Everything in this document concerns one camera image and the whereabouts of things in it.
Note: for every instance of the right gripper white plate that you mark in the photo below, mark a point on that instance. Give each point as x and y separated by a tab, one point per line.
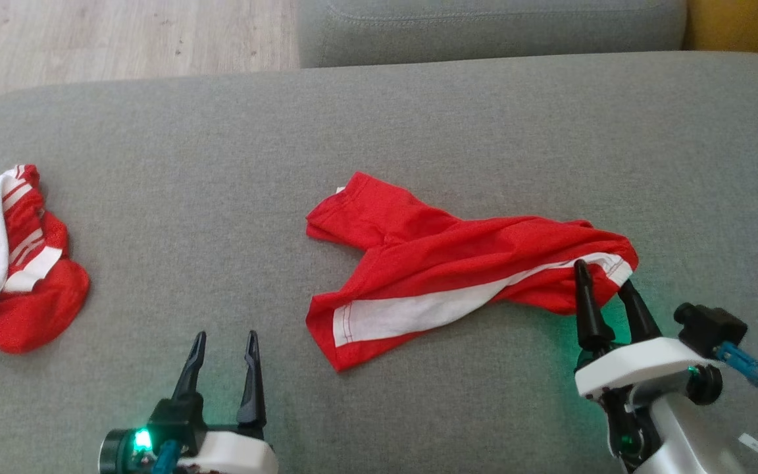
642	365

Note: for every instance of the small grey sofa seat cushion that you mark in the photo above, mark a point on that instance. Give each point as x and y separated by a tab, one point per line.
484	33

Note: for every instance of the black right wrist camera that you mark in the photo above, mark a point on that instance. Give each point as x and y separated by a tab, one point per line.
711	326

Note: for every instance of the wide yellow sofa backrest cushion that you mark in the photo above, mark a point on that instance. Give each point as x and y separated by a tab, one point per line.
747	26

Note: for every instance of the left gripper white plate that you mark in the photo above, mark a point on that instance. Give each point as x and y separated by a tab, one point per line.
234	451

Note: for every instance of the red and white basketball jersey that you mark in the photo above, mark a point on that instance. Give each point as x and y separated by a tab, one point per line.
43	309

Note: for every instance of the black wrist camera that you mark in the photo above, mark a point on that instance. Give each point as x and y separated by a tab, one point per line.
711	326
119	455

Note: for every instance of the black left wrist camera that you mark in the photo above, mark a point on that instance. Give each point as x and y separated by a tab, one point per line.
119	455

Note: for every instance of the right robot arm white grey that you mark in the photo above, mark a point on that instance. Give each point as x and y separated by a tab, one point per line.
688	441

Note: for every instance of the large grey sofa seat cushion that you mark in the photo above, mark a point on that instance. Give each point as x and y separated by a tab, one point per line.
379	118

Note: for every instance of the red shorts with white stripe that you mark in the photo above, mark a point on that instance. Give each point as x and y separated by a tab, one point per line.
431	257

